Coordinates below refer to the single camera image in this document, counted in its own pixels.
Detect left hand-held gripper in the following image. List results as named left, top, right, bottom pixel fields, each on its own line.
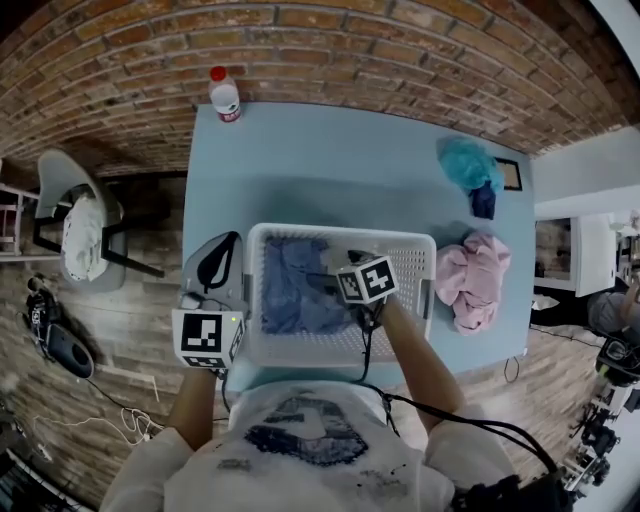
left=171, top=230, right=248, bottom=371

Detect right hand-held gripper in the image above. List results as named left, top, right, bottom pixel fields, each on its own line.
left=306, top=248, right=400, bottom=306

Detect purple clothes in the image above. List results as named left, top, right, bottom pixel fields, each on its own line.
left=260, top=237, right=359, bottom=335

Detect white plastic laundry basket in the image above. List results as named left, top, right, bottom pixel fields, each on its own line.
left=243, top=222, right=438, bottom=370

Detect pink garment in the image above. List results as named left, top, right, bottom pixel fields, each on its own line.
left=435, top=229, right=512, bottom=336

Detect person's right forearm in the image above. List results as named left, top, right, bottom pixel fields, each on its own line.
left=379, top=297, right=466, bottom=431

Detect person's left forearm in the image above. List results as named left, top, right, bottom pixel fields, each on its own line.
left=168, top=368, right=227, bottom=451

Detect dark blue cloth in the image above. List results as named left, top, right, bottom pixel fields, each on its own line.
left=468, top=180, right=499, bottom=221

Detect black oval floor device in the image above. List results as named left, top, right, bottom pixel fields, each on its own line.
left=44, top=323, right=96, bottom=380

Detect teal fluffy cloth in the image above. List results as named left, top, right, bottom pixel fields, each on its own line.
left=438, top=135, right=506, bottom=194

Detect black gadget with marker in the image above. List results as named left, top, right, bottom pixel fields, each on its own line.
left=25, top=273, right=64, bottom=351

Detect red-capped plastic water bottle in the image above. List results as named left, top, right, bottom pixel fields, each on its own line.
left=208, top=65, right=243, bottom=124

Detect grey shell chair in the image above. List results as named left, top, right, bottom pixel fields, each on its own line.
left=33, top=148, right=166, bottom=295

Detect white shelf rack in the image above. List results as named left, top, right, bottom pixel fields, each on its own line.
left=0, top=182, right=41, bottom=259

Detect person's white printed t-shirt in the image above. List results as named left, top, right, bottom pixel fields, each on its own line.
left=99, top=379, right=516, bottom=512

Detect white side table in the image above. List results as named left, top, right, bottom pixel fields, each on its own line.
left=534, top=213, right=619, bottom=299

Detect black waist pack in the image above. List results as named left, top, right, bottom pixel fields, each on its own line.
left=449, top=469, right=576, bottom=512

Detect white floor cable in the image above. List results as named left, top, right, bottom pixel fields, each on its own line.
left=32, top=407, right=166, bottom=449

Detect black picture frame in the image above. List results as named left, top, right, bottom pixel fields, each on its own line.
left=492, top=156, right=524, bottom=192

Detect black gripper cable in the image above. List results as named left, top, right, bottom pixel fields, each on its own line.
left=359, top=299, right=559, bottom=476

